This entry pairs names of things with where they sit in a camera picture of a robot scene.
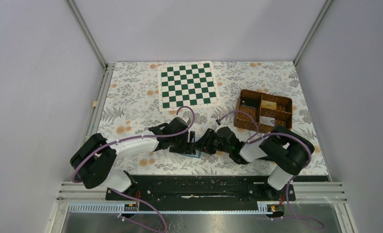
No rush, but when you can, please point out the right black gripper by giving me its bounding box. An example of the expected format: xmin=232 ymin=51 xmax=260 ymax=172
xmin=194 ymin=128 xmax=232 ymax=155

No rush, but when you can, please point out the blue card holder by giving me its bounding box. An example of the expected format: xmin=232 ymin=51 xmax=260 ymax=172
xmin=178 ymin=137 xmax=202 ymax=159

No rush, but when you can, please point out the black card in basket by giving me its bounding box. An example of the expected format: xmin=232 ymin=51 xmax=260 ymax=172
xmin=240 ymin=98 xmax=260 ymax=109

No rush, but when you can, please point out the gold card in basket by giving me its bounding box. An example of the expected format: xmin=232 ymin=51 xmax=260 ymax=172
xmin=261 ymin=100 xmax=277 ymax=110

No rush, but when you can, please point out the white card in basket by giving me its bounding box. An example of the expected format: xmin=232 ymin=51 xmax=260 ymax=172
xmin=260 ymin=116 xmax=275 ymax=126

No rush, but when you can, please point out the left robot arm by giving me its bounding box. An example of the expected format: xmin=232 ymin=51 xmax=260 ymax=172
xmin=70 ymin=117 xmax=191 ymax=200

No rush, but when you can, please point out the green white chessboard mat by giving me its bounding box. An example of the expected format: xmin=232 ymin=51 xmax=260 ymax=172
xmin=157 ymin=61 xmax=221 ymax=112

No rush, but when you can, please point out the brown wicker basket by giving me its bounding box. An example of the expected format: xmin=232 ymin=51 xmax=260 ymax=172
xmin=234 ymin=89 xmax=293 ymax=133

